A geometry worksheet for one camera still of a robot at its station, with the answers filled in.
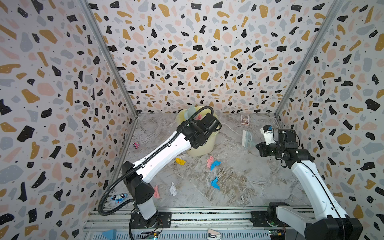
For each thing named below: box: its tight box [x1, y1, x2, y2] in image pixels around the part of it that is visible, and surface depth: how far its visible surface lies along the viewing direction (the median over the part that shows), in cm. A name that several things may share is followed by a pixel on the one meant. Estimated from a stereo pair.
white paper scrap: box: [169, 181, 178, 197], surface depth 85 cm
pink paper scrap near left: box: [154, 185, 160, 199], surface depth 83 cm
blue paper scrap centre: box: [210, 160, 222, 171], surface depth 96 cm
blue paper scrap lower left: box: [210, 176, 220, 191], surface depth 87 cm
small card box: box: [240, 115, 250, 126], surface depth 119 cm
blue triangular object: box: [102, 229, 117, 240], surface depth 71 cm
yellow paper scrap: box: [175, 158, 187, 166], surface depth 95 cm
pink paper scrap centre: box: [206, 155, 214, 170], surface depth 97 cm
